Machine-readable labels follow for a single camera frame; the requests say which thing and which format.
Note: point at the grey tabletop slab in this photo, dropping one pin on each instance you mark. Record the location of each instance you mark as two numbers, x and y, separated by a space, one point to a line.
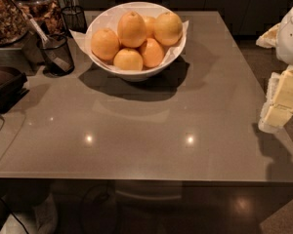
196 120

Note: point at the white ceramic bowl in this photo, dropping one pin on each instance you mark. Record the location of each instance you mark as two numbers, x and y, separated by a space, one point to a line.
109 18

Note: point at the near black mesh cup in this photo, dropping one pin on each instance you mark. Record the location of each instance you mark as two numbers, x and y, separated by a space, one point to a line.
56 55

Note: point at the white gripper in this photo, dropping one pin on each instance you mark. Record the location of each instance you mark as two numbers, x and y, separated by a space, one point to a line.
291 36

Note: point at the dark device with cable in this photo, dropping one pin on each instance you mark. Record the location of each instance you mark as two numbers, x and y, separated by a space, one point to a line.
11 87

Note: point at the black mesh cup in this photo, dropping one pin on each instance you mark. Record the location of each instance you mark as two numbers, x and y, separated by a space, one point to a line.
74 19
56 55

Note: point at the far black mesh cup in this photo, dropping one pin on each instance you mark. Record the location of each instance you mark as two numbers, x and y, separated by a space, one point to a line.
74 19

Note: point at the hidden back orange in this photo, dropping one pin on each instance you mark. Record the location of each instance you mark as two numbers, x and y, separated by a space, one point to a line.
149 22

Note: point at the white paper bowl liner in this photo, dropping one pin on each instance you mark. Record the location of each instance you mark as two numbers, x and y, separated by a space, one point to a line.
134 41

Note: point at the large jar of nuts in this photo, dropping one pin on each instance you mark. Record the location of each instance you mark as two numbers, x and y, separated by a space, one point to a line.
12 23

